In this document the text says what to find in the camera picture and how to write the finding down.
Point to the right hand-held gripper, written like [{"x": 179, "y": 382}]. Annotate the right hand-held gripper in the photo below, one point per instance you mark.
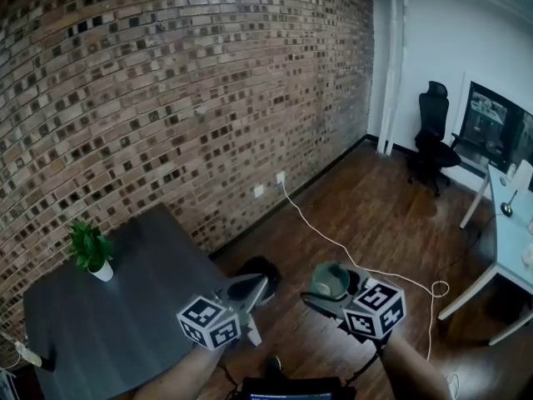
[{"x": 375, "y": 311}]

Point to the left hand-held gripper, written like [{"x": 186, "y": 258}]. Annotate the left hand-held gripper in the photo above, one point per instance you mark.
[{"x": 208, "y": 323}]

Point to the green glass cup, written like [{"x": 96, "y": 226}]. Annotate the green glass cup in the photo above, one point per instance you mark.
[{"x": 329, "y": 279}]

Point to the person's left forearm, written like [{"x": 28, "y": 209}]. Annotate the person's left forearm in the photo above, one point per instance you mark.
[{"x": 187, "y": 377}]

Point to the person's right forearm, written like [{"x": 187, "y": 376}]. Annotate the person's right forearm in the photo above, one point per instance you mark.
[{"x": 412, "y": 373}]

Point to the black trash bin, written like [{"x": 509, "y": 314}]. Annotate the black trash bin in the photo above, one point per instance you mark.
[{"x": 266, "y": 267}]

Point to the black chest-worn screen device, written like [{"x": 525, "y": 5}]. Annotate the black chest-worn screen device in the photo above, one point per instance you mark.
[{"x": 291, "y": 386}]

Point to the white charger plug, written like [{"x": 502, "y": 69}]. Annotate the white charger plug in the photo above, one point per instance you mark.
[{"x": 281, "y": 178}]

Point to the dark grey table white legs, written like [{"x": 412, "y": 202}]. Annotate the dark grey table white legs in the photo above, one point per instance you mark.
[{"x": 125, "y": 286}]

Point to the green plant in white pot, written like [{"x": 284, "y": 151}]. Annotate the green plant in white pot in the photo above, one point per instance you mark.
[{"x": 103, "y": 271}]

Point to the light blue desk white legs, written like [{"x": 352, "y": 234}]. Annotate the light blue desk white legs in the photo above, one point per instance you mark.
[{"x": 512, "y": 240}]

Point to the black office chair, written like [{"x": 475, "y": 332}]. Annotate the black office chair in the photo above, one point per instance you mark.
[{"x": 433, "y": 111}]

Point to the white wall socket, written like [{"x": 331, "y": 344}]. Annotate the white wall socket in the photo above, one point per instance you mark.
[{"x": 259, "y": 191}]

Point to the white wall pipe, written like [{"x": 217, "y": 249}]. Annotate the white wall pipe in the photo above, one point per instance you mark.
[{"x": 391, "y": 77}]

